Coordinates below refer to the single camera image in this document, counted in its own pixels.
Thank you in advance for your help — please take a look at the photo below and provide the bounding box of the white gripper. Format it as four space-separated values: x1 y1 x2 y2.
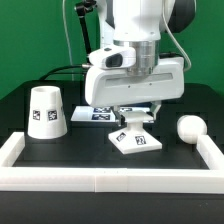
85 57 184 126

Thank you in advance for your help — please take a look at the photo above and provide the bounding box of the white lamp base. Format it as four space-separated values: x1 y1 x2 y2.
108 111 162 154

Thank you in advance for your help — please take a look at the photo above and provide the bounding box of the white lamp bulb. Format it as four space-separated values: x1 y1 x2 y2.
177 115 207 144

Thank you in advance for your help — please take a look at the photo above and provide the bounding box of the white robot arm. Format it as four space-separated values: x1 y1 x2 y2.
85 0 196 123

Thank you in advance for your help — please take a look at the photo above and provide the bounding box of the white lamp shade cone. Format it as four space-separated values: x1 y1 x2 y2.
28 86 67 139

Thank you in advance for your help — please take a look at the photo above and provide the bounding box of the white marker tag plate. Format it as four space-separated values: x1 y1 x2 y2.
70 105 152 124

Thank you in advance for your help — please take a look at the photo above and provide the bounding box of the white U-shaped fence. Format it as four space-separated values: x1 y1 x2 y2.
0 132 224 194

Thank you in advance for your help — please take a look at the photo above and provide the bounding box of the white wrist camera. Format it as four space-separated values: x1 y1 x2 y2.
89 45 136 70

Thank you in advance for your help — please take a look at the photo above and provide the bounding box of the black thick cable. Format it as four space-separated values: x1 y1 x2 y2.
39 64 93 82

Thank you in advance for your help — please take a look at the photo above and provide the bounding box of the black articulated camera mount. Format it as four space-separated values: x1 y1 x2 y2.
74 0 97 61

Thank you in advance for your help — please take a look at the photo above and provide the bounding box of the grey thin cable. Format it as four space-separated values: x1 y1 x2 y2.
61 0 76 82

